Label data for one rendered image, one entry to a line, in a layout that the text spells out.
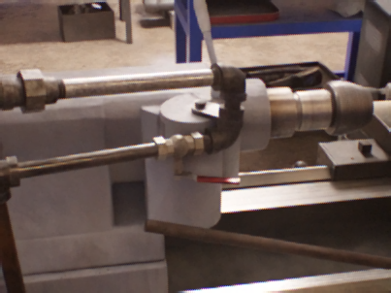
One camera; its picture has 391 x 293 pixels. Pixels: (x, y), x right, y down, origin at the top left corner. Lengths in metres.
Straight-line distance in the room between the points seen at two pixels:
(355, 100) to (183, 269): 0.48
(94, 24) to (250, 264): 3.61
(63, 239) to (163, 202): 0.15
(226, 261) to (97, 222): 0.41
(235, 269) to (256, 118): 0.40
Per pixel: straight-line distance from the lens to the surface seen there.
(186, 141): 0.73
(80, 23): 4.61
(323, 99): 0.94
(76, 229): 0.85
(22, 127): 0.82
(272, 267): 1.19
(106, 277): 0.86
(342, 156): 1.27
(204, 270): 1.17
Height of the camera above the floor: 1.50
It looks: 29 degrees down
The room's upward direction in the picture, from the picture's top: straight up
